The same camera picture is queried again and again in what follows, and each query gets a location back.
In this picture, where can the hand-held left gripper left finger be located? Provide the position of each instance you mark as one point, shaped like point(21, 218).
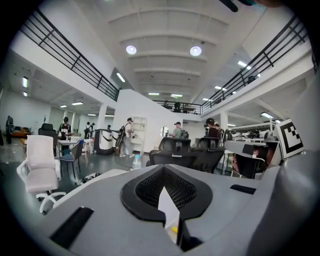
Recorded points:
point(100, 212)

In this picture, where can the light wooden chair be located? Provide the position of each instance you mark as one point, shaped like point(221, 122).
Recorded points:
point(87, 150)

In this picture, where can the white office chair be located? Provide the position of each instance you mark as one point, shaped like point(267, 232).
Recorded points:
point(40, 155)

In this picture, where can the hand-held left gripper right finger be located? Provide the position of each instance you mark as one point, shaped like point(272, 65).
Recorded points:
point(225, 207)

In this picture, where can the beige tray box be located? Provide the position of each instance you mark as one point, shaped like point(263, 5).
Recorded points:
point(171, 215)

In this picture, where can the black high-back chair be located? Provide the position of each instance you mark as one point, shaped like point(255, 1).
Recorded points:
point(47, 130)

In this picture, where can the white shelf unit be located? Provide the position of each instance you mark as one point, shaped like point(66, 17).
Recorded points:
point(138, 135)

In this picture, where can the black and white gear pile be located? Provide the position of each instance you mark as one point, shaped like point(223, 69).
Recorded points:
point(88, 177)

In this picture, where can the blue-grey chair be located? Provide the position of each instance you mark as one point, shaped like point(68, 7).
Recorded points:
point(72, 155)

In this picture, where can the clear plastic water bottle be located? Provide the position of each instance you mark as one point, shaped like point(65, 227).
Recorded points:
point(136, 162)

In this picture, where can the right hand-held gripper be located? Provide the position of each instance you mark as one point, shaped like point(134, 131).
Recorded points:
point(290, 195)

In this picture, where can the round ceiling lamp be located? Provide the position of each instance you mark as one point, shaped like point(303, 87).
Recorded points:
point(131, 50)
point(195, 51)

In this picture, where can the white and black machine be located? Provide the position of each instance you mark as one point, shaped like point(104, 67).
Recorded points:
point(103, 140)

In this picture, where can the black balcony railing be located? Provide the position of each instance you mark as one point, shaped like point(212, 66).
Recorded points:
point(75, 60)
point(262, 56)

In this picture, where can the black mesh office chair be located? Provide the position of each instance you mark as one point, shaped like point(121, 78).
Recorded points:
point(210, 152)
point(172, 152)

